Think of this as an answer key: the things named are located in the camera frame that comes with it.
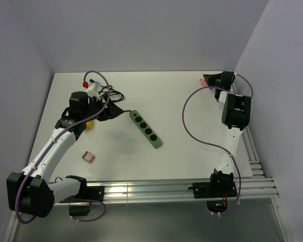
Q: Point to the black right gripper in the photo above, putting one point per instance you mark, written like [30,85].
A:
[210,78]

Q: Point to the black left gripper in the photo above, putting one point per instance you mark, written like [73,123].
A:
[110,112]

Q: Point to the pink plug adapter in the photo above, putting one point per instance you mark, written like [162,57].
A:
[203,82]

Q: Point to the yellow plug adapter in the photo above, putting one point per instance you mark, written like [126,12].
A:
[89,125]

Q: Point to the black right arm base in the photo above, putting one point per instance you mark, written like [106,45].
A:
[214,189]

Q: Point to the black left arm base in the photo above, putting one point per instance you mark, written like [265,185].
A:
[93,195]

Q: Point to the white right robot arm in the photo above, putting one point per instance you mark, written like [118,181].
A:
[235,117]

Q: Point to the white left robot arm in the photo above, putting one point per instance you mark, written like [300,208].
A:
[29,191]

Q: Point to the brown plug adapter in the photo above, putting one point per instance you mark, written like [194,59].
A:
[88,157]

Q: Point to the green power strip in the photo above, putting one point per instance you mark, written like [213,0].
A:
[145,129]

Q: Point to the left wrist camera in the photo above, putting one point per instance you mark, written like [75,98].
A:
[92,88]

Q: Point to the aluminium rail frame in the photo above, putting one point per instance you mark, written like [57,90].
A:
[255,186]

